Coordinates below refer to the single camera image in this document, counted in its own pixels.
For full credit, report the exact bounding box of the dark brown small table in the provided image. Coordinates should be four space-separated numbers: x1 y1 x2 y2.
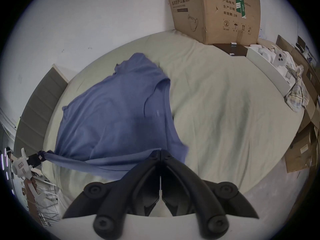
212 43 249 57

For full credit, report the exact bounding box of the bed with pale green sheet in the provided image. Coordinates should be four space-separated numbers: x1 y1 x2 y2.
41 30 304 218

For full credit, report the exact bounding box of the large brown cardboard carton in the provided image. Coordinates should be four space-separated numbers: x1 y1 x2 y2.
164 0 262 45

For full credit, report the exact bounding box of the blue shirt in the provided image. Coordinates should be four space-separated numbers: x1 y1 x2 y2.
39 53 189 182

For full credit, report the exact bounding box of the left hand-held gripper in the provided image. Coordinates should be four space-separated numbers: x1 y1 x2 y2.
11 148 47 182

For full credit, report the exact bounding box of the plaid cloth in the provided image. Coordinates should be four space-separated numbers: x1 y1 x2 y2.
285 65 310 112

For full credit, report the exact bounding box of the flat cardboard carton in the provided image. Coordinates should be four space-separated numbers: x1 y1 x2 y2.
285 124 319 173

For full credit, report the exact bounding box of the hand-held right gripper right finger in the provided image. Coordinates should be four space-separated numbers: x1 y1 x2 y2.
160 150 259 240

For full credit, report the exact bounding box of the pile of cardboard cartons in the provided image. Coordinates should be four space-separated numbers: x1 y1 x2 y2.
276 35 320 132

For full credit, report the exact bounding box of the white open box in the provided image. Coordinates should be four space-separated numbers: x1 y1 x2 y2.
246 44 300 97

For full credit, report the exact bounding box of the white wire rack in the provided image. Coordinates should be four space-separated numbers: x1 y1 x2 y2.
35 179 61 227

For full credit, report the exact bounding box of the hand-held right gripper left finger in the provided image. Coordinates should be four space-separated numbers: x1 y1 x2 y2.
62 150 161 239

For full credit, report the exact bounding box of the person's left hand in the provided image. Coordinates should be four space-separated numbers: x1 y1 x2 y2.
21 176 38 211

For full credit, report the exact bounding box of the grey padded headboard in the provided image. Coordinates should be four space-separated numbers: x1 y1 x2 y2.
14 64 69 169

